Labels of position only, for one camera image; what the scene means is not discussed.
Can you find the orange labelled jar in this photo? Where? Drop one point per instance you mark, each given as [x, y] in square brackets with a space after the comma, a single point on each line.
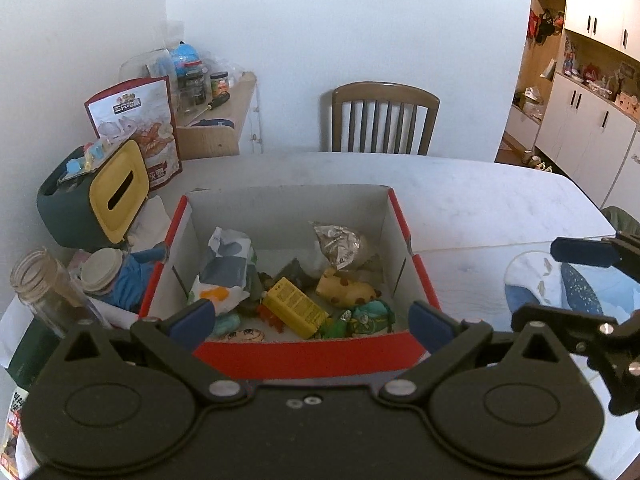
[219, 83]

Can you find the red and white cardboard box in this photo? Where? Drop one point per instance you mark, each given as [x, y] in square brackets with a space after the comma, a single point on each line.
[278, 222]

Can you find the orange red small toy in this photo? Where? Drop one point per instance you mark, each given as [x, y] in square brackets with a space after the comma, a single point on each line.
[267, 316]

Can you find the white wooden side cabinet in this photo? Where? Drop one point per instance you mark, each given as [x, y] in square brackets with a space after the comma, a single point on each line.
[205, 133]

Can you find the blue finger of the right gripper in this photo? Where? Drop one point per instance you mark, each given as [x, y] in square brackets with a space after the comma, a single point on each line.
[564, 323]
[585, 252]

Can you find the white kitchen cabinets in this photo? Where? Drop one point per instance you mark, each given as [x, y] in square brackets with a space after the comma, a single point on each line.
[592, 113]

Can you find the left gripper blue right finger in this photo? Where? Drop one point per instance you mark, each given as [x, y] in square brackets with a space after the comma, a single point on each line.
[430, 327]

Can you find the yellow small carton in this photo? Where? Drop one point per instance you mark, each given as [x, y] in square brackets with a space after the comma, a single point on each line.
[295, 309]

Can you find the teal small ball toy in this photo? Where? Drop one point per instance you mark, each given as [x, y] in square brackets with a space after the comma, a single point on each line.
[225, 324]

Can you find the clear glass jar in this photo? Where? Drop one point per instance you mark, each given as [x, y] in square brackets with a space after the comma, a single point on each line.
[46, 287]

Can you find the black yellow screwdriver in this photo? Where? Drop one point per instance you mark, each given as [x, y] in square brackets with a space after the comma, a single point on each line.
[217, 101]

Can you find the yellow teal tissue box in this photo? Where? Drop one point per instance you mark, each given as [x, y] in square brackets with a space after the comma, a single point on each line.
[95, 210]

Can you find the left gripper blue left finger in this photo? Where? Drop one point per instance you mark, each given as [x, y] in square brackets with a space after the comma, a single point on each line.
[190, 327]

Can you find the jar with beige lid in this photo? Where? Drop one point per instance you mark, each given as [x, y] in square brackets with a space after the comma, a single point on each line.
[98, 273]

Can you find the dark glass jar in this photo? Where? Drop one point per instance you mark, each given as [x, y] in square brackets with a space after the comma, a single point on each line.
[192, 90]

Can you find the yellow spotted plush toy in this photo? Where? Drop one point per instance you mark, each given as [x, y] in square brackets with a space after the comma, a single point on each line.
[344, 293]

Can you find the blue round toy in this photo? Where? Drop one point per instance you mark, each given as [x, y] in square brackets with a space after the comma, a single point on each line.
[182, 55]

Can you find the brown wooden chair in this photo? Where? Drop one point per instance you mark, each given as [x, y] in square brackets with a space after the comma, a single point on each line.
[382, 117]

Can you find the silver foil snack bag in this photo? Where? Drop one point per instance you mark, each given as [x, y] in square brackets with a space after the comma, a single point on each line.
[343, 247]

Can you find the red white snack bag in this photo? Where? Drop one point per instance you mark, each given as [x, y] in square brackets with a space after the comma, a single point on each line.
[140, 109]

